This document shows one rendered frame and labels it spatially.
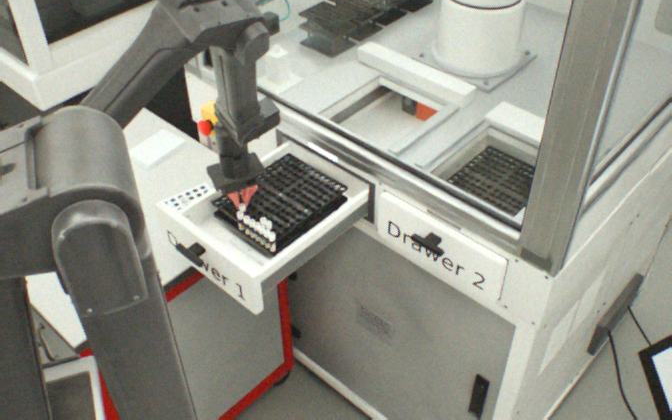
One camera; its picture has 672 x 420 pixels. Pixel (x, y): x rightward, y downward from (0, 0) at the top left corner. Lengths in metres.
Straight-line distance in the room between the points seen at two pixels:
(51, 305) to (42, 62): 0.71
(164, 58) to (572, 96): 0.58
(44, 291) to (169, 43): 0.86
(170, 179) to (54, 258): 1.36
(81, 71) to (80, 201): 1.67
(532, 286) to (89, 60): 1.32
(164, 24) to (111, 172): 0.45
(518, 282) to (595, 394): 1.05
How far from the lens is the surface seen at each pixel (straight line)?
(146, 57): 0.83
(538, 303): 1.33
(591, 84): 1.04
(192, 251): 1.34
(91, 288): 0.40
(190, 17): 0.80
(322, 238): 1.40
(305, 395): 2.20
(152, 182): 1.75
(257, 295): 1.30
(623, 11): 0.99
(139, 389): 0.52
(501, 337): 1.48
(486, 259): 1.31
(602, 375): 2.38
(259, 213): 1.42
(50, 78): 2.00
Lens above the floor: 1.85
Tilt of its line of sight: 41 degrees down
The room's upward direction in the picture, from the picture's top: 1 degrees counter-clockwise
